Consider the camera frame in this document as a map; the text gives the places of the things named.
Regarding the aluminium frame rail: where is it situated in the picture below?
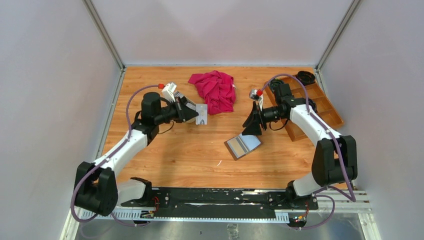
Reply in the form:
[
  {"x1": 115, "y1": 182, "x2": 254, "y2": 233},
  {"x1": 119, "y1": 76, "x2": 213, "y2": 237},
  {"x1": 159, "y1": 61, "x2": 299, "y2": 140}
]
[{"x1": 69, "y1": 190, "x2": 374, "y2": 223}]

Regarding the crumpled pink cloth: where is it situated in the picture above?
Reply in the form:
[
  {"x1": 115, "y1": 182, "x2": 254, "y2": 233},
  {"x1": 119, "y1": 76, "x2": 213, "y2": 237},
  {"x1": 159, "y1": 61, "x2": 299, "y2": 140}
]
[{"x1": 188, "y1": 70, "x2": 236, "y2": 115}]

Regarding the beige card tray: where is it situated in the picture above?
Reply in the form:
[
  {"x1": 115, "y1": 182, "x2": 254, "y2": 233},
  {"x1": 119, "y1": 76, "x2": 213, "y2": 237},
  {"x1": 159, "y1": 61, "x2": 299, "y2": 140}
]
[{"x1": 173, "y1": 91, "x2": 199, "y2": 124}]

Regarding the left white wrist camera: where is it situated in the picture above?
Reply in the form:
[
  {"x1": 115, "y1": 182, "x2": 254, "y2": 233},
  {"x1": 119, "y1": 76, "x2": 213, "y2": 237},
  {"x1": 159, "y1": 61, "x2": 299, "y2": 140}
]
[{"x1": 158, "y1": 82, "x2": 177, "y2": 103}]

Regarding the black coiled cable front-left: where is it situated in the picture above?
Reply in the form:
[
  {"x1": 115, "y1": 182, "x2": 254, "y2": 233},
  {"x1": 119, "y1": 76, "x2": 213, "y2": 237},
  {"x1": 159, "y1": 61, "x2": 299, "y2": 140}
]
[{"x1": 268, "y1": 78, "x2": 285, "y2": 92}]

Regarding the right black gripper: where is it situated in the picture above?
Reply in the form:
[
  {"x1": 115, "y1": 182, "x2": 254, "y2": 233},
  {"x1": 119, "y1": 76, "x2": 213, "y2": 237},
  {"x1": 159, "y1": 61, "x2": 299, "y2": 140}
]
[{"x1": 242, "y1": 101, "x2": 286, "y2": 136}]

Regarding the black coiled cable back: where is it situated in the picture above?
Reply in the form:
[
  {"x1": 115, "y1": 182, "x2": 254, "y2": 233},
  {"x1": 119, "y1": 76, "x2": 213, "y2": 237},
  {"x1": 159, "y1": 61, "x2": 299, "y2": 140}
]
[{"x1": 295, "y1": 70, "x2": 317, "y2": 87}]

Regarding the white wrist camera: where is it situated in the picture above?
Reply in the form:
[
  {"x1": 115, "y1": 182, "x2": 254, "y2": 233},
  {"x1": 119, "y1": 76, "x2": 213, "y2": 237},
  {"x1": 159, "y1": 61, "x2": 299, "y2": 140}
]
[
  {"x1": 158, "y1": 82, "x2": 177, "y2": 103},
  {"x1": 249, "y1": 89, "x2": 264, "y2": 110}
]

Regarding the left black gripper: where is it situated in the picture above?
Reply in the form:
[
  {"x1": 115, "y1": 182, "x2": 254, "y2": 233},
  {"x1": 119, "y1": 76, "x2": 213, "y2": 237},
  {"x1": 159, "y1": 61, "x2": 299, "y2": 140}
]
[{"x1": 154, "y1": 97, "x2": 199, "y2": 125}]

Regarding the stack of credit cards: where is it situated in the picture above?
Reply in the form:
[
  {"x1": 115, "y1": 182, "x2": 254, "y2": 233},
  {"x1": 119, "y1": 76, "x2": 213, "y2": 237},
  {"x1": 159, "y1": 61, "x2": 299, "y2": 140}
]
[{"x1": 173, "y1": 91, "x2": 196, "y2": 110}]

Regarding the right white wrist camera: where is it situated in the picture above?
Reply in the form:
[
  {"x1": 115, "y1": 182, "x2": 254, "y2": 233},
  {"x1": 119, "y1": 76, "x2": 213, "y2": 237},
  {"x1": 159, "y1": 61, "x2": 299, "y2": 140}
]
[{"x1": 249, "y1": 89, "x2": 264, "y2": 110}]

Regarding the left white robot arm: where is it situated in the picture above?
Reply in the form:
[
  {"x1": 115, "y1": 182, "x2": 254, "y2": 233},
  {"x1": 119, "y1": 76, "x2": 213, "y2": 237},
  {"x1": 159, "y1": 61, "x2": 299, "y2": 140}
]
[{"x1": 71, "y1": 92, "x2": 199, "y2": 216}]

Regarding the white VIP credit card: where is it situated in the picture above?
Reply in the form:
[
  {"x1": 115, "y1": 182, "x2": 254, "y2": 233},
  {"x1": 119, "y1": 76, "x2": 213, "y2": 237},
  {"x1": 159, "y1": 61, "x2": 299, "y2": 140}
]
[{"x1": 195, "y1": 104, "x2": 208, "y2": 125}]

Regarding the brown wooden compartment tray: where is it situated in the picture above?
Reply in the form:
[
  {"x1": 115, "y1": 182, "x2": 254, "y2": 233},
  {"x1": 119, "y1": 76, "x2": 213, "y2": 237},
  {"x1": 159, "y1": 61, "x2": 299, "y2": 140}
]
[{"x1": 263, "y1": 71, "x2": 344, "y2": 142}]

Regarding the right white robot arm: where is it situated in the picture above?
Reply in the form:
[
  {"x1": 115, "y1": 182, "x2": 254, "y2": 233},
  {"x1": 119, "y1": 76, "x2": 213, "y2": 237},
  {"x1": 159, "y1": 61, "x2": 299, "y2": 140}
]
[{"x1": 242, "y1": 83, "x2": 358, "y2": 209}]

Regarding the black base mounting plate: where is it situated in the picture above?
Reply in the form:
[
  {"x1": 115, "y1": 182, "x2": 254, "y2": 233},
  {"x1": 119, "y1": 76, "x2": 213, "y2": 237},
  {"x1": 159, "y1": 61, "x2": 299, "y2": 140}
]
[{"x1": 120, "y1": 187, "x2": 319, "y2": 220}]

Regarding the brown leather card holder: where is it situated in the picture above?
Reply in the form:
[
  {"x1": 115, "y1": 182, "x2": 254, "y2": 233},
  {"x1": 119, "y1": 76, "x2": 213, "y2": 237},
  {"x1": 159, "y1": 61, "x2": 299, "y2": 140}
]
[{"x1": 224, "y1": 133, "x2": 263, "y2": 161}]

